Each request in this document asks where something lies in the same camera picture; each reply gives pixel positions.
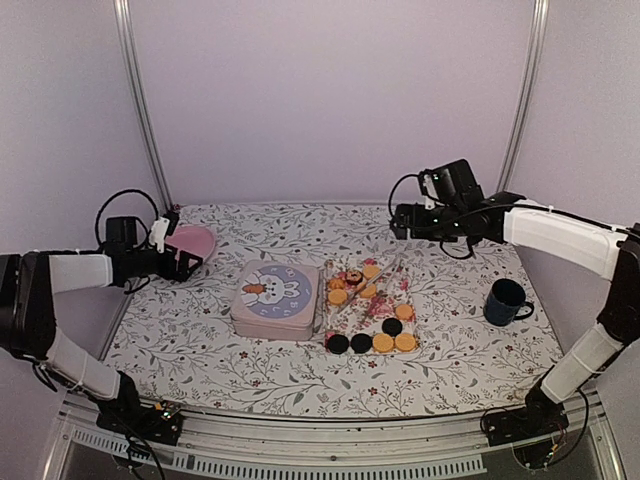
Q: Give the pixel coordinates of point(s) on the silver metal tray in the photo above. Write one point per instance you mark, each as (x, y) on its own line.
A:
(276, 294)

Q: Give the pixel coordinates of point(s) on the black sandwich cookie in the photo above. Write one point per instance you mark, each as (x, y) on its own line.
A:
(361, 343)
(337, 344)

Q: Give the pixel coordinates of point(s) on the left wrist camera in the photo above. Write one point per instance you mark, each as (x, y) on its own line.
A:
(161, 228)

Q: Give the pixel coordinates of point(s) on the yellow round biscuit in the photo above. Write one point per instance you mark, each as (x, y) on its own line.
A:
(383, 343)
(405, 342)

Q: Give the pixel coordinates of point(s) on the floral cookie tray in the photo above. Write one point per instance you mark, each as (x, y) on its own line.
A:
(381, 303)

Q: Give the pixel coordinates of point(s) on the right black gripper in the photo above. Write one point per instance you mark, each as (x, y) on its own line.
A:
(419, 230)

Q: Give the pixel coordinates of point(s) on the left aluminium frame post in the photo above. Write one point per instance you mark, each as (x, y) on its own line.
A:
(133, 72)

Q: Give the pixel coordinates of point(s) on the right aluminium frame post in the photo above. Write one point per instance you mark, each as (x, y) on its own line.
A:
(533, 57)

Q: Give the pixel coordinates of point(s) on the pink plate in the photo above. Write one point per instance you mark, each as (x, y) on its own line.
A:
(198, 240)

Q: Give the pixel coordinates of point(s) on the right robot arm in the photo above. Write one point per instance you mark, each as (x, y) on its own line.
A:
(455, 207)

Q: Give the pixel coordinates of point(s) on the chocolate sprinkle donut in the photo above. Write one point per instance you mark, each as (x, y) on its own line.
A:
(353, 277)

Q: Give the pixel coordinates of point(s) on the black sandwich cookie left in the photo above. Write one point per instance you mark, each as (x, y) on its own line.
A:
(337, 344)

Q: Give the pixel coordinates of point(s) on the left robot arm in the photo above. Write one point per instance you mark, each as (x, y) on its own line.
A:
(34, 286)

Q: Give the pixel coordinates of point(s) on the pink divided cookie tin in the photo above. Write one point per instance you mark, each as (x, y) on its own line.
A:
(286, 329)

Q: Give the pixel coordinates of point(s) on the yellow round biscuit right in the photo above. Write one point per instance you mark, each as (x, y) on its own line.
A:
(405, 342)

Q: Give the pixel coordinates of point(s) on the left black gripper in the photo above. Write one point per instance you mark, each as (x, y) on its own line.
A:
(183, 272)

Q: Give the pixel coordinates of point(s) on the front aluminium rail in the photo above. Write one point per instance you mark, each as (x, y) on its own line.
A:
(218, 444)

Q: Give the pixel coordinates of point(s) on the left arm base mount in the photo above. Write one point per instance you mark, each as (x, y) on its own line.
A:
(147, 423)

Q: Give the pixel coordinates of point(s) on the yellow round biscuit left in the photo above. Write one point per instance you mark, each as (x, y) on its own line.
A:
(383, 343)

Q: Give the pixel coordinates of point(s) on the black sandwich cookie right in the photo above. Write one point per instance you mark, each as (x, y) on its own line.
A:
(361, 343)

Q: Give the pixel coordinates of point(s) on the dark blue mug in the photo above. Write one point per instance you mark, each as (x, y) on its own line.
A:
(507, 302)

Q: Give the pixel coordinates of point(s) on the aluminium frame post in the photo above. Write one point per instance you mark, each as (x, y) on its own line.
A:
(533, 57)
(133, 72)

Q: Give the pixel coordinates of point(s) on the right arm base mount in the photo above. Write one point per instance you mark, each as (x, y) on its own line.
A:
(503, 426)

